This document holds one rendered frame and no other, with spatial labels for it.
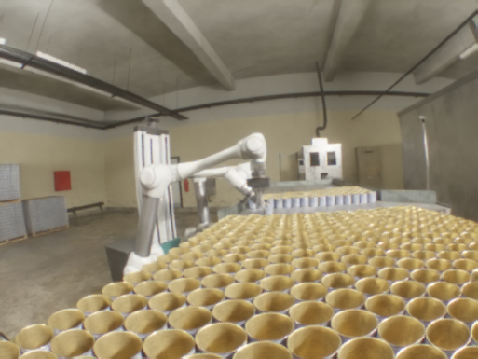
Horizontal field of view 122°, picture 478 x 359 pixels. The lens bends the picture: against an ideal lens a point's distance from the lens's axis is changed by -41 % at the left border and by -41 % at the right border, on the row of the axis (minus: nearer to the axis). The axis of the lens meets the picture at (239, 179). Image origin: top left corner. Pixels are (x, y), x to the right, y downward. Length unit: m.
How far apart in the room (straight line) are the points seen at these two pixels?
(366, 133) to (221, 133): 5.21
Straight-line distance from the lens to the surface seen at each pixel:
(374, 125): 8.45
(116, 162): 10.81
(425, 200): 1.87
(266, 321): 0.37
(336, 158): 6.39
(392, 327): 0.38
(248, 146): 1.03
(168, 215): 1.88
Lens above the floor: 1.39
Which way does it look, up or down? 2 degrees down
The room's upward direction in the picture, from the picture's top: 4 degrees counter-clockwise
